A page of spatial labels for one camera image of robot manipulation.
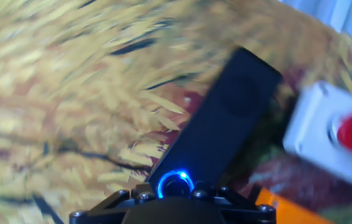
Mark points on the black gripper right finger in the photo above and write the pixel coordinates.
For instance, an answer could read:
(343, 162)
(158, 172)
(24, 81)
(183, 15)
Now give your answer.
(247, 214)

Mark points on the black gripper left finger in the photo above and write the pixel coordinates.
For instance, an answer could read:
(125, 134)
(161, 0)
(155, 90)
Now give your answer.
(101, 211)

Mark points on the blue-lit speaker knob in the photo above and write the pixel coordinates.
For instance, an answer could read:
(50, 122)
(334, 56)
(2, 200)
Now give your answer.
(176, 186)

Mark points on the black speaker bar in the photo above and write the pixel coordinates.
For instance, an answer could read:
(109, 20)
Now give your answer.
(213, 133)

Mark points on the orange box red mushroom button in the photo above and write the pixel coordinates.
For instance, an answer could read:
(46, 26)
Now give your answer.
(285, 211)

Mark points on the white box red mushroom button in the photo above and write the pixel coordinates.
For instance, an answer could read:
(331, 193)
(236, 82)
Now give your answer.
(306, 137)

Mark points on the painted wheatfield print cloth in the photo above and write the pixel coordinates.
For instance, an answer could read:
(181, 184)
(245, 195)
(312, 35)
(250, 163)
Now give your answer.
(70, 93)

